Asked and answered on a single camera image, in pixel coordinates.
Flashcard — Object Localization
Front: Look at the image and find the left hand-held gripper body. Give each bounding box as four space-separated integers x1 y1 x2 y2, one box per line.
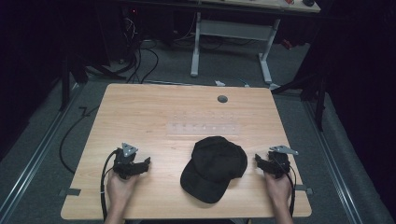
112 142 139 181

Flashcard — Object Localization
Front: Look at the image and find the clear plastic strip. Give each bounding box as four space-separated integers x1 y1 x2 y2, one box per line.
166 121 241 136

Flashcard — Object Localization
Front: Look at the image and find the black floor cable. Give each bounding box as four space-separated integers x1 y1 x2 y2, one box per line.
59 105 101 175

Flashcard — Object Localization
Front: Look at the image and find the black metal stand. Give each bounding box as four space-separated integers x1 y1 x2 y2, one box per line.
59 54 127 112
271 55 331 133

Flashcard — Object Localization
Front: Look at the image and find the metal floor rail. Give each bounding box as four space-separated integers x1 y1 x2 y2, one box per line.
0 81 86 224
303 100 365 224

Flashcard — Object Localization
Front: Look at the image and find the bundle of black cables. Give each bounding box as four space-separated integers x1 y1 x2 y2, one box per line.
120 12 197 85

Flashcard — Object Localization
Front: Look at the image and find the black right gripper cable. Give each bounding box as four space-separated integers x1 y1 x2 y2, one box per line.
275 155 297 218

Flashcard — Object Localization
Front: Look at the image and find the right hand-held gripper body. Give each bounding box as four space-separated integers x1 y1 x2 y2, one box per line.
266 145 300 180

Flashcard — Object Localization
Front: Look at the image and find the person's left hand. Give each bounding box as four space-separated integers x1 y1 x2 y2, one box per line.
106 169 140 203

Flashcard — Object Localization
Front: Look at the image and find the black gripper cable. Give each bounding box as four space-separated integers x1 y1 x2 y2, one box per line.
99 147 121 222
275 155 297 218

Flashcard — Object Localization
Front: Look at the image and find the black baseball cap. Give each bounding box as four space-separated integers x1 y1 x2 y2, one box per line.
179 135 249 205

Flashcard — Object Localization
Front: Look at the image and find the white-framed desk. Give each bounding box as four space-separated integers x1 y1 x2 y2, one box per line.
190 0 321 85

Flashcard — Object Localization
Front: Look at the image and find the grey tape piece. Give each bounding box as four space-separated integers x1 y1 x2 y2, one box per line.
59 188 82 197
294 184 314 196

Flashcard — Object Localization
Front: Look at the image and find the person's right hand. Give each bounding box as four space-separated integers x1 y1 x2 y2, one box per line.
263 171 293 203

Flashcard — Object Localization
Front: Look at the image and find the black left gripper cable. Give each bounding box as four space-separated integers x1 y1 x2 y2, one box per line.
99 147 121 222

